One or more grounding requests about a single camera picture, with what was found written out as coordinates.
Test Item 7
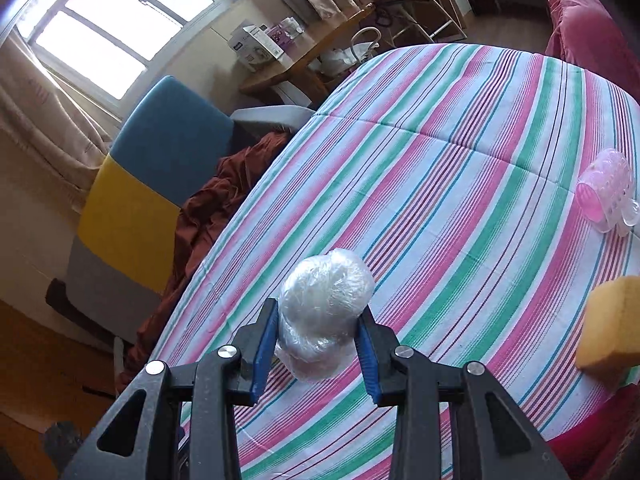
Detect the window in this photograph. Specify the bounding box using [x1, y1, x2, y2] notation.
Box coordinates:
[16, 0, 239, 116]

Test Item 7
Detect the wooden side table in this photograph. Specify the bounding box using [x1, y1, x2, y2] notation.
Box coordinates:
[239, 3, 374, 104]

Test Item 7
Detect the wooden wardrobe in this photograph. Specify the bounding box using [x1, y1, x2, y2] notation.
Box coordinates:
[1, 304, 115, 479]

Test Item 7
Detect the grey yellow blue headboard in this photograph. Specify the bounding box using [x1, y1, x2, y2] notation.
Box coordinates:
[63, 76, 234, 342]

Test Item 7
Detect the pink hair roller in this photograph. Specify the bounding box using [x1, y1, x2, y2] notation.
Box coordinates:
[575, 148, 639, 237]

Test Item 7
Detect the purple jar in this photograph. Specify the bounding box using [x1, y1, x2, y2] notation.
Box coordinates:
[267, 16, 304, 51]

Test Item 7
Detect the white product box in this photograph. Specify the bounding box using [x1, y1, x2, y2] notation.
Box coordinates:
[228, 24, 284, 73]

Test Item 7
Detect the red garment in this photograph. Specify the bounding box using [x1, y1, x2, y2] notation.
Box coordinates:
[548, 384, 639, 479]

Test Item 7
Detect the yellow sponge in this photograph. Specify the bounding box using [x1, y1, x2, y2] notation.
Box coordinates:
[575, 275, 639, 375]

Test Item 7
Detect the maroon blanket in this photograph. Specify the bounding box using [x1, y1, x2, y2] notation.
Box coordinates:
[115, 131, 293, 393]

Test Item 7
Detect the left beige curtain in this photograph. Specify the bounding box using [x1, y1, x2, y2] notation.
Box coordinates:
[1, 29, 111, 209]

